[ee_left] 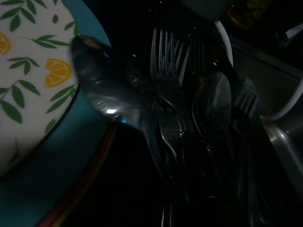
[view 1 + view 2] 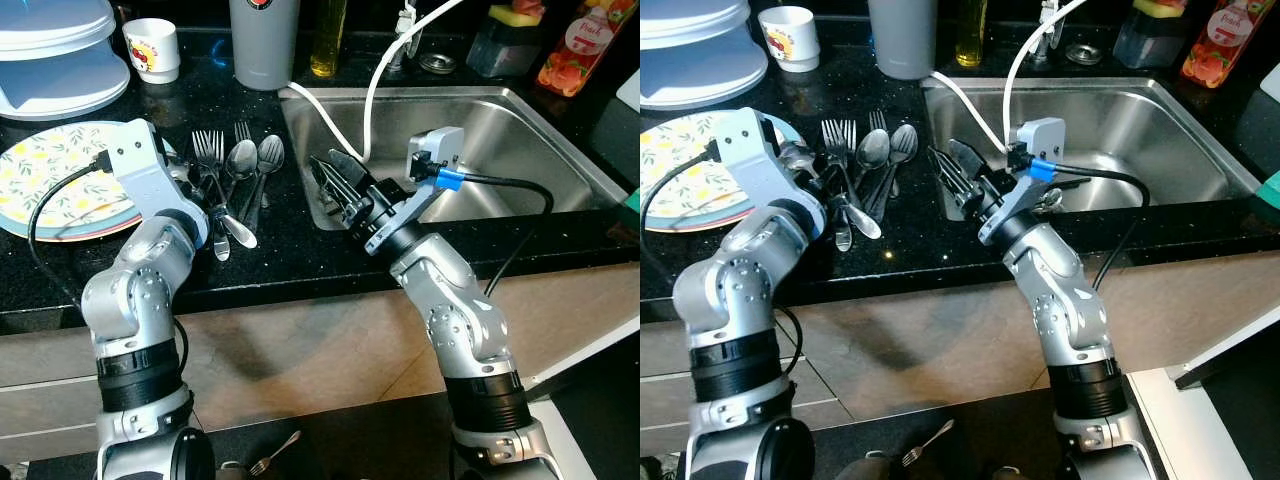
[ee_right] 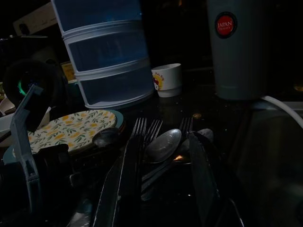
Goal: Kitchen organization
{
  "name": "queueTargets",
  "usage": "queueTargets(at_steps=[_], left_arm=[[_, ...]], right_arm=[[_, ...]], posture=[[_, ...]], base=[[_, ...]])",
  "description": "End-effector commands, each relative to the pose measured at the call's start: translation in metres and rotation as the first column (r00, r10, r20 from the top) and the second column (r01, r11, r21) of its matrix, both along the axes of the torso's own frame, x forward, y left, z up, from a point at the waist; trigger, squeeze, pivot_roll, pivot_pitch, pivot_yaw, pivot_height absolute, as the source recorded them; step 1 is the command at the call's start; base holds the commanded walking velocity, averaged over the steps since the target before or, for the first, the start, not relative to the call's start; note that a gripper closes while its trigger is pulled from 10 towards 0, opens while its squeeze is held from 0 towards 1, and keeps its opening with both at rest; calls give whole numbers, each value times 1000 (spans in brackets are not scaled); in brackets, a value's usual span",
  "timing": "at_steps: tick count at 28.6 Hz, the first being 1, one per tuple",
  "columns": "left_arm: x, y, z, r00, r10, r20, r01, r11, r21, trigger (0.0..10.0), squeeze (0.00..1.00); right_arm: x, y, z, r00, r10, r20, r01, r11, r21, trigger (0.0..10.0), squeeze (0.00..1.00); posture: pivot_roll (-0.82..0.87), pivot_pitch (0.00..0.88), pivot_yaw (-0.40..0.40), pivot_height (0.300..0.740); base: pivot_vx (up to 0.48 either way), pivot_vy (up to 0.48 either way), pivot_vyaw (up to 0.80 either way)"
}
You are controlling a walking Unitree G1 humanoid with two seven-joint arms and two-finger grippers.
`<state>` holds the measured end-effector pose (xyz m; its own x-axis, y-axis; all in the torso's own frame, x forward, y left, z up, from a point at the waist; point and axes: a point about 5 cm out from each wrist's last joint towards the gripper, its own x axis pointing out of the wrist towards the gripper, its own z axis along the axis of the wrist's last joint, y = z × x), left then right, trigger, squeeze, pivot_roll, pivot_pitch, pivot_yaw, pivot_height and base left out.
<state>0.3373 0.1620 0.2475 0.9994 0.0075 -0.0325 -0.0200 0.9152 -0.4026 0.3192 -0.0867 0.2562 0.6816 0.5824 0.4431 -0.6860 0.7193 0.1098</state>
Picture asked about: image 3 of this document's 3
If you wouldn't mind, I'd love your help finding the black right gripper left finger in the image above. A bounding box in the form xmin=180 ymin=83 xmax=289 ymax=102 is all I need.
xmin=92 ymin=135 xmax=145 ymax=227

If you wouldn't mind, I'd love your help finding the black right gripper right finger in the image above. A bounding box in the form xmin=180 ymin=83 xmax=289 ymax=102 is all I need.
xmin=188 ymin=131 xmax=221 ymax=227

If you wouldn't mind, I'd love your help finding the floral yellow patterned plate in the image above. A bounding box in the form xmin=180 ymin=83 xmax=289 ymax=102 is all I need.
xmin=3 ymin=109 xmax=125 ymax=166

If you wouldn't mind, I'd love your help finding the large silver spoon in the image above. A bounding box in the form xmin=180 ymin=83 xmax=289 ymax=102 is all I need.
xmin=141 ymin=128 xmax=183 ymax=190

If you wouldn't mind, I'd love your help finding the silver fork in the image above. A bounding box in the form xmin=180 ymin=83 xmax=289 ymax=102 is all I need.
xmin=131 ymin=117 xmax=148 ymax=139
xmin=178 ymin=117 xmax=194 ymax=136
xmin=143 ymin=119 xmax=164 ymax=144

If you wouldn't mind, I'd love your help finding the yellow packet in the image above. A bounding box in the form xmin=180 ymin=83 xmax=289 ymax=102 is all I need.
xmin=61 ymin=61 xmax=77 ymax=81

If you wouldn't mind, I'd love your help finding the white cup with cartoon print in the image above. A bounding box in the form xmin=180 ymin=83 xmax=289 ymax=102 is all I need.
xmin=151 ymin=63 xmax=183 ymax=98

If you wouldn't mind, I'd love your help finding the steel tumbler with red sticker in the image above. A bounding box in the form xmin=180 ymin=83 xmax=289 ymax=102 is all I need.
xmin=205 ymin=0 xmax=271 ymax=101

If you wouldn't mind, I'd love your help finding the blue stacked drawer container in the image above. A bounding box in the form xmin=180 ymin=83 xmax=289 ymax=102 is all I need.
xmin=50 ymin=0 xmax=156 ymax=110

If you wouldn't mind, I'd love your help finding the white box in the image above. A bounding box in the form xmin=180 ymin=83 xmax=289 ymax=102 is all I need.
xmin=12 ymin=1 xmax=58 ymax=36

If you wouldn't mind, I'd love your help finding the white hose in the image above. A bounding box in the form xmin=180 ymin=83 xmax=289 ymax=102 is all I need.
xmin=259 ymin=95 xmax=303 ymax=130

